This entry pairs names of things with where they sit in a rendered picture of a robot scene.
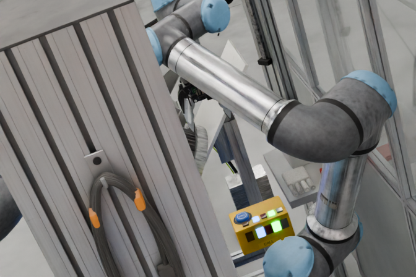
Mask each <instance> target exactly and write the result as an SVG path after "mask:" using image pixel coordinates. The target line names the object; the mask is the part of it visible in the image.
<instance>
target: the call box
mask: <svg viewBox="0 0 416 277"><path fill-rule="evenodd" d="M280 207H282V209H283V212H280V213H277V212H276V210H275V209H276V208H280ZM271 210H274V212H275V215H272V216H269V214H268V211H271ZM244 211H246V212H247V213H248V214H249V219H248V220H247V221H248V224H249V226H246V227H243V225H242V223H238V222H237V221H236V219H235V217H236V215H237V214H239V213H241V212H244ZM263 213H266V215H267V218H264V219H261V217H260V215H261V214H263ZM255 216H258V218H259V221H257V222H253V219H252V218H253V217H255ZM229 218H230V221H231V223H232V226H233V229H234V232H235V235H236V238H237V239H238V242H239V245H240V247H241V250H242V252H243V255H247V254H250V253H252V252H255V251H257V250H260V249H263V248H265V247H268V246H270V245H272V244H273V243H275V242H277V241H278V240H280V239H281V240H284V238H285V237H289V236H295V233H294V230H293V226H292V223H291V221H290V217H289V215H288V211H287V210H286V208H285V206H284V204H283V203H282V201H281V199H280V197H279V196H275V197H272V198H270V199H267V200H265V201H262V202H259V203H257V204H254V205H251V206H249V207H246V208H243V209H241V210H238V211H235V212H233V213H230V214H229ZM284 218H287V220H288V223H289V227H287V228H285V229H282V230H280V231H277V232H274V233H272V234H269V235H265V236H264V237H261V238H258V234H257V232H256V229H258V228H261V227H263V228H264V226H266V225H268V224H271V225H272V223H274V222H276V221H279V222H280V220H282V219H284ZM280 226H281V224H280ZM272 228H273V227H272ZM281 228H282V227H281ZM250 231H252V232H253V235H254V238H255V240H253V241H251V242H248V241H247V238H246V236H245V233H247V232H250ZM264 231H265V229H264ZM273 231H274V229H273ZM265 233H266V232H265Z"/></svg>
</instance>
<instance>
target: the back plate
mask: <svg viewBox="0 0 416 277"><path fill-rule="evenodd" d="M221 58H222V59H223V60H225V61H227V62H228V63H230V64H231V65H233V66H234V67H236V68H237V69H239V70H241V71H242V72H244V73H246V70H247V68H248V65H247V63H246V61H245V60H244V59H243V57H242V55H241V54H240V53H239V51H238V50H237V48H236V47H235V45H234V44H233V43H232V41H231V40H228V41H227V44H226V45H225V48H224V50H223V53H222V55H221ZM226 116H227V115H226V114H225V113H224V111H223V108H221V107H220V105H219V103H218V101H216V100H214V99H211V100H207V99H204V100H202V103H201V105H200V107H199V110H198V112H197V114H196V117H195V119H194V123H195V125H198V126H202V127H204V128H205V129H206V131H207V135H208V150H207V158H206V162H207V159H208V157H209V155H210V153H211V150H212V148H213V146H214V143H215V141H216V139H217V137H218V134H219V132H220V130H221V128H222V125H223V123H224V120H225V118H226ZM205 164H206V163H205Z"/></svg>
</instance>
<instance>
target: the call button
mask: <svg viewBox="0 0 416 277"><path fill-rule="evenodd" d="M235 219H236V221H237V222H238V223H242V222H245V221H247V220H248V219H249V214H248V213H247V212H246V211H244V212H241V213H239V214H237V215H236V217H235Z"/></svg>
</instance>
